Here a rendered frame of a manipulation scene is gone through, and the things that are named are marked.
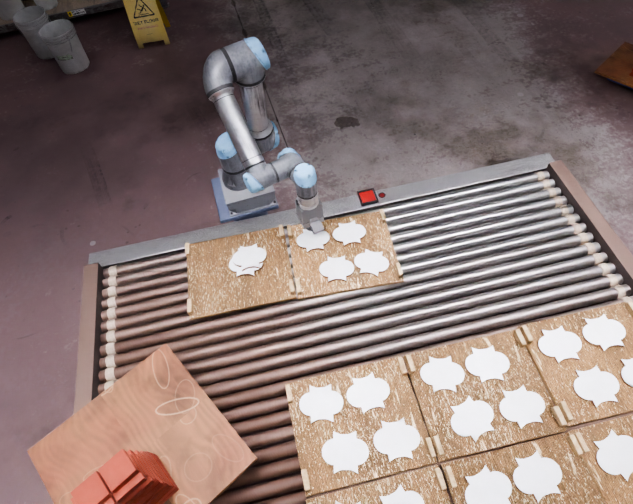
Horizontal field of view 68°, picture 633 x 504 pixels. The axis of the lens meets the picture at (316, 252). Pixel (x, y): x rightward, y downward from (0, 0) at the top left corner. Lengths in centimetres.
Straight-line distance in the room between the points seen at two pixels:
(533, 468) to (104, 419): 131
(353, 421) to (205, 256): 88
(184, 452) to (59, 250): 231
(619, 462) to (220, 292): 141
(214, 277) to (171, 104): 264
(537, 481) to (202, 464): 98
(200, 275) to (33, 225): 213
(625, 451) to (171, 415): 137
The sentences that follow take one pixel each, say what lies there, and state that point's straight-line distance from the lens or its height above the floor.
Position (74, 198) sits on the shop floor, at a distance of 388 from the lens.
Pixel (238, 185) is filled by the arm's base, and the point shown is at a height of 99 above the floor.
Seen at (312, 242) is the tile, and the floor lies 95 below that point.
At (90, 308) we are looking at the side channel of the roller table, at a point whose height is 95.
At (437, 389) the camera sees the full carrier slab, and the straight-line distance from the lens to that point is 165.
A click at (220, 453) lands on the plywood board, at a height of 104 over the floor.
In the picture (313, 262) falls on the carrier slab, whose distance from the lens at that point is 186.
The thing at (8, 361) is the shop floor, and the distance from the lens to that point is 334.
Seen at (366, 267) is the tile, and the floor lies 95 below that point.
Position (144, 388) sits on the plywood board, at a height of 104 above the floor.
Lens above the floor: 249
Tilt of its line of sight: 56 degrees down
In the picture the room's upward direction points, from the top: 7 degrees counter-clockwise
